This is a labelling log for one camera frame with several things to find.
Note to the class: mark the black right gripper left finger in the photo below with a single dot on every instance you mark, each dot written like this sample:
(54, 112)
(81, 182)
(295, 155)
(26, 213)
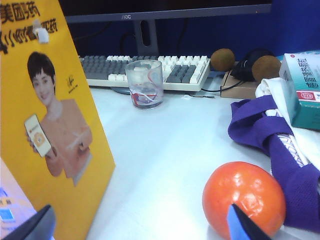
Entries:
(37, 225)

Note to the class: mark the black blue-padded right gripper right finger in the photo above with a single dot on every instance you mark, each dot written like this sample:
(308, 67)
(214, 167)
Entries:
(241, 227)

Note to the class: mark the orange fruit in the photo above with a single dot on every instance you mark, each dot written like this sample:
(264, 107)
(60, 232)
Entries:
(240, 185)

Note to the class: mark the yellow printed paper bag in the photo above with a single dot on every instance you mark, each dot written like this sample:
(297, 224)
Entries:
(15, 125)

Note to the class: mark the white fabric bag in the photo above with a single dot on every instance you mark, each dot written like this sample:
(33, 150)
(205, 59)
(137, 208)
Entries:
(280, 97)

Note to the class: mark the purple cloth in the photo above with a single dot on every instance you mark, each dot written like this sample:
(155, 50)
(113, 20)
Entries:
(250, 125)

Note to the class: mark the small white paper scrap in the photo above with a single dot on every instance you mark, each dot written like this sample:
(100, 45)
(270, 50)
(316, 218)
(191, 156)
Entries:
(187, 97)

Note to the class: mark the teal and white medicine box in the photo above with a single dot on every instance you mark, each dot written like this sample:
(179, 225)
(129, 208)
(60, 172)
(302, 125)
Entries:
(305, 82)

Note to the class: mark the black computer mouse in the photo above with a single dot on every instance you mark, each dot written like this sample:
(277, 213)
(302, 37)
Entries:
(243, 68)

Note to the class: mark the brown kiwi fruit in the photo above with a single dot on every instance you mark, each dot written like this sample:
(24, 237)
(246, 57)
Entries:
(266, 68)
(222, 60)

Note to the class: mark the white and grey keyboard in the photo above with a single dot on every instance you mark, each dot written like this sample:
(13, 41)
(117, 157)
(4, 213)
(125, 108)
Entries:
(100, 67)

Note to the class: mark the clear drinking glass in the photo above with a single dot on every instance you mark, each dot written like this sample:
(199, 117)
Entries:
(145, 85)

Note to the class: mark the black computer monitor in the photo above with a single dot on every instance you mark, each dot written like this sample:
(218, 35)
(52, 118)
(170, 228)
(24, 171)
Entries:
(160, 6)

